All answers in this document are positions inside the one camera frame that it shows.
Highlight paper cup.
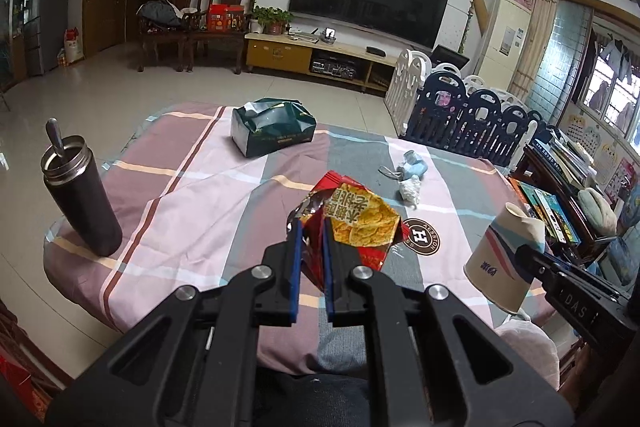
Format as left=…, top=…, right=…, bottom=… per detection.
left=463, top=202, right=547, bottom=315

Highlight white crumpled tissue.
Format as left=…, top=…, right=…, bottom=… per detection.
left=398, top=175, right=422, bottom=208

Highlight dark bag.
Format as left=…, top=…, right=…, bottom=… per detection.
left=136, top=0, right=183, bottom=28

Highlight beige curtain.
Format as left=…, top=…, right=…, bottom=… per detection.
left=510, top=0, right=562, bottom=100

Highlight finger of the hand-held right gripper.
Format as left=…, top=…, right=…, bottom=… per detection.
left=515, top=244, right=566, bottom=293

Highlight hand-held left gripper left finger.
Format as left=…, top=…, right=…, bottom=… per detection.
left=45, top=219, right=303, bottom=427

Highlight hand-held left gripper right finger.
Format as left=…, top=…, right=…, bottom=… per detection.
left=321, top=221, right=576, bottom=427

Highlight grey refrigerator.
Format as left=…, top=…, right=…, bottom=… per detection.
left=22, top=0, right=71, bottom=78

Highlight metal spoon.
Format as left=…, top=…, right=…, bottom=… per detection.
left=46, top=118, right=66, bottom=160

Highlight pink and grey plaid tablecloth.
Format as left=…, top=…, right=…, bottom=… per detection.
left=42, top=103, right=561, bottom=375

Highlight black audio amplifier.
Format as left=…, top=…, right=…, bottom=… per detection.
left=310, top=58, right=357, bottom=80

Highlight red snack packet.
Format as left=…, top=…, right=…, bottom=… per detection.
left=286, top=171, right=412, bottom=293

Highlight window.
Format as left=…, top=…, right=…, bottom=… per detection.
left=582, top=27, right=640, bottom=138

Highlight white playpen fence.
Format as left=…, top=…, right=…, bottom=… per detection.
left=384, top=48, right=521, bottom=125

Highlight blue face mask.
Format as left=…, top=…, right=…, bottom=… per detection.
left=378, top=150, right=430, bottom=182

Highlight wall charts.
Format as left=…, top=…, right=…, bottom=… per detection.
left=560, top=112, right=640, bottom=202

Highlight bin with pink liner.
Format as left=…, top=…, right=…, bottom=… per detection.
left=495, top=322, right=561, bottom=390

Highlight standing air conditioner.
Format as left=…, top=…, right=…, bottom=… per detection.
left=475, top=0, right=532, bottom=90

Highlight black thermos bottle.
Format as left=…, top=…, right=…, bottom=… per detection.
left=41, top=136, right=123, bottom=257

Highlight red gift box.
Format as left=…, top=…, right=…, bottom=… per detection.
left=206, top=4, right=246, bottom=32

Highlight wooden bookshelf with books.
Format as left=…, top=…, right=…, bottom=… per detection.
left=510, top=127, right=640, bottom=278

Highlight wooden television cabinet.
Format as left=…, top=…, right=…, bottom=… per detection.
left=245, top=32, right=398, bottom=94

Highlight green tissue box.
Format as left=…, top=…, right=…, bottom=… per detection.
left=231, top=98, right=317, bottom=158

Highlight small black monitor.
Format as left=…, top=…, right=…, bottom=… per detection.
left=431, top=44, right=471, bottom=70

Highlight navy playpen fence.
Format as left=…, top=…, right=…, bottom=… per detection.
left=402, top=72, right=551, bottom=168

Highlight white and red sack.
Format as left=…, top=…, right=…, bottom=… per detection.
left=62, top=27, right=83, bottom=65

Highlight green cushion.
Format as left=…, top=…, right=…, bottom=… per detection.
left=575, top=187, right=618, bottom=235

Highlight potted green plant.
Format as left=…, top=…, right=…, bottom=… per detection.
left=250, top=6, right=295, bottom=35

